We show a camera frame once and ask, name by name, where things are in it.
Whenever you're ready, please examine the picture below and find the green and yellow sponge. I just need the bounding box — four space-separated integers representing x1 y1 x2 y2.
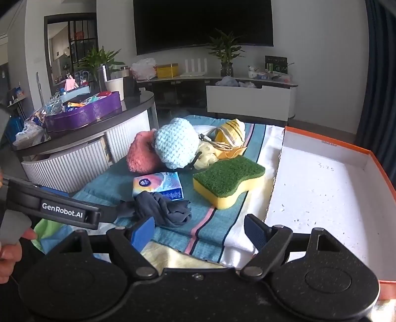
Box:
192 156 266 210

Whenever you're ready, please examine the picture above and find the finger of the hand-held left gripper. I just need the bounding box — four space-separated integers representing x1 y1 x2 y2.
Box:
98 201 137 224

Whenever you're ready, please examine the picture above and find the pink fluffy hair band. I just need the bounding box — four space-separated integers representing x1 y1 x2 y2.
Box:
126 129 161 174

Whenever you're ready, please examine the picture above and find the purple round tin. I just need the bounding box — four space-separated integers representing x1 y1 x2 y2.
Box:
45 91 122 133

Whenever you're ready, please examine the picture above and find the white router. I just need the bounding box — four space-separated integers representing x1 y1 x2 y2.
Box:
180 59 207 77

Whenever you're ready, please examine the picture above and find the light blue knitted hat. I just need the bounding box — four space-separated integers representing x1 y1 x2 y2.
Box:
154 118 200 169

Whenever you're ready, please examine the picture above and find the white cylindrical container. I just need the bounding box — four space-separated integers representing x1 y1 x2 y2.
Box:
105 79 125 101

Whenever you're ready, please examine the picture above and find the dark grey sock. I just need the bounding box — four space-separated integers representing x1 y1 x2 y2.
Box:
119 192 192 228

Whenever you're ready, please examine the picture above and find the black box appliance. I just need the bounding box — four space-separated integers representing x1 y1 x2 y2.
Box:
123 76 138 98

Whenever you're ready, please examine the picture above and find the white tv cabinet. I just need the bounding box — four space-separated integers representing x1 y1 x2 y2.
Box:
136 73 299 121

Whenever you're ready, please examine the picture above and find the cream ruffled black headband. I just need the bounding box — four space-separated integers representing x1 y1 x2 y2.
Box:
182 133 220 171

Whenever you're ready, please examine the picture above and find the blue and white striped towel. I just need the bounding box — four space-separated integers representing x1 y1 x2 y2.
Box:
66 114 285 270

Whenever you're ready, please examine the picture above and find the orange cardboard box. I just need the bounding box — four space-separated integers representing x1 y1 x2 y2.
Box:
263 125 396 301

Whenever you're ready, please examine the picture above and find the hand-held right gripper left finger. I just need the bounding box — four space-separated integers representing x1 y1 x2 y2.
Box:
46 215 159 279

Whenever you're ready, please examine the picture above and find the bamboo plant in dark vase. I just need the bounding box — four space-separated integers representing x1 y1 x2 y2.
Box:
206 29 245 77

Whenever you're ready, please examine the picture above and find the yellow tin box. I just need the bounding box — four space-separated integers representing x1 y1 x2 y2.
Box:
155 63 179 79

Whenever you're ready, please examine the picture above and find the person's left hand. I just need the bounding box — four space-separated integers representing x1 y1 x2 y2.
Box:
0 230 38 284

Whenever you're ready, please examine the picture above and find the plain yellow cloth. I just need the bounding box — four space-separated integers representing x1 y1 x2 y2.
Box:
213 130 248 160

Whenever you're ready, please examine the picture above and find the black framed glass door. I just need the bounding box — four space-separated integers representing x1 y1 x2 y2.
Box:
44 13 99 87

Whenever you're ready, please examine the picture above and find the leafy green plant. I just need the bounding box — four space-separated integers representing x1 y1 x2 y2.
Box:
76 46 124 75

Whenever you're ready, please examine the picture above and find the round ribbed side table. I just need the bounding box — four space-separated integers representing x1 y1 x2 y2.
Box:
12 90 160 194

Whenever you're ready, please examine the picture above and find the dark blue curtain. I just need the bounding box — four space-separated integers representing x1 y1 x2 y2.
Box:
356 0 396 192

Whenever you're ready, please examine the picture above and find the black and green box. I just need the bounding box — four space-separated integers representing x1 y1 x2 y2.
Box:
264 56 288 75

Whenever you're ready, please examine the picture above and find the tissue packet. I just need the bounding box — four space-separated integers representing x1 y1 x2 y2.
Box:
132 172 184 200

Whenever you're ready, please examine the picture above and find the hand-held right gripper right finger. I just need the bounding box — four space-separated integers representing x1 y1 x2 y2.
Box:
240 214 344 281

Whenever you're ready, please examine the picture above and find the black television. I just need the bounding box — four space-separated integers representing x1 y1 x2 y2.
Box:
133 0 274 56

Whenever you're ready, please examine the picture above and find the white face mask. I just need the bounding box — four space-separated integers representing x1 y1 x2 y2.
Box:
193 124 223 137

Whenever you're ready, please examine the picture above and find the clear plastic bag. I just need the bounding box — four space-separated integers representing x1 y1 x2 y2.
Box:
14 121 47 146

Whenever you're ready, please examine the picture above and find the pastel patchwork quilt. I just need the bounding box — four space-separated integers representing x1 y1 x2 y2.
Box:
31 218 225 270

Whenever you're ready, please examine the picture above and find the yellow striped cloth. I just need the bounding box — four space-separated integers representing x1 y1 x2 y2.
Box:
215 118 246 147

